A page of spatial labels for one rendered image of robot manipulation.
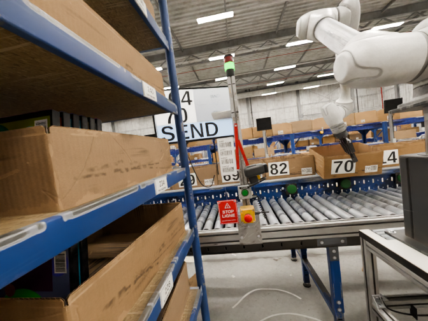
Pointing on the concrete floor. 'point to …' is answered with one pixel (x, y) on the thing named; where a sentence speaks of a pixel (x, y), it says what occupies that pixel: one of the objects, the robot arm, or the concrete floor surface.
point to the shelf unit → (15, 25)
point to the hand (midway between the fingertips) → (353, 157)
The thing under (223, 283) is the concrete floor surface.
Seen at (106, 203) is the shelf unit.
